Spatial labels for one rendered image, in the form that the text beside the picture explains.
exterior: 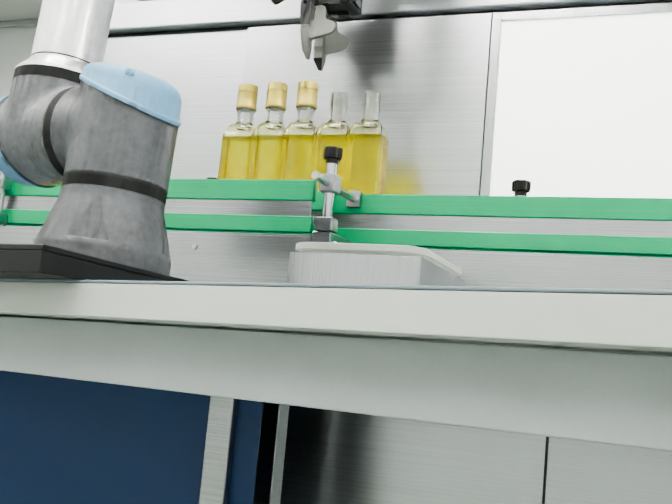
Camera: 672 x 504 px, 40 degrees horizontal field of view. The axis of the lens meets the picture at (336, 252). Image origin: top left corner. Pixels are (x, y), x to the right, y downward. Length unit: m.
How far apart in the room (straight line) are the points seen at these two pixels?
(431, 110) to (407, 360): 0.95
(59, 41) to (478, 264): 0.65
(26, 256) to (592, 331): 0.54
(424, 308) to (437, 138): 0.97
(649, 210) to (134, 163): 0.72
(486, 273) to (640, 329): 0.77
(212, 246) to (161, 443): 0.31
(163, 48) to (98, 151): 0.92
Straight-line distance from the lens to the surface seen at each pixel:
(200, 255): 1.41
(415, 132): 1.62
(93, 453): 1.51
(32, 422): 1.58
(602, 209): 1.36
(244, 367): 0.81
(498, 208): 1.38
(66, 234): 1.00
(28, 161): 1.15
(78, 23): 1.19
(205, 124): 1.82
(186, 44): 1.90
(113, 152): 1.02
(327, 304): 0.70
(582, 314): 0.60
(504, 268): 1.34
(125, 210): 1.01
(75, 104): 1.07
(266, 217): 1.39
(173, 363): 0.88
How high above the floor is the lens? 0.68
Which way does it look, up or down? 8 degrees up
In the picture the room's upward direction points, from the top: 5 degrees clockwise
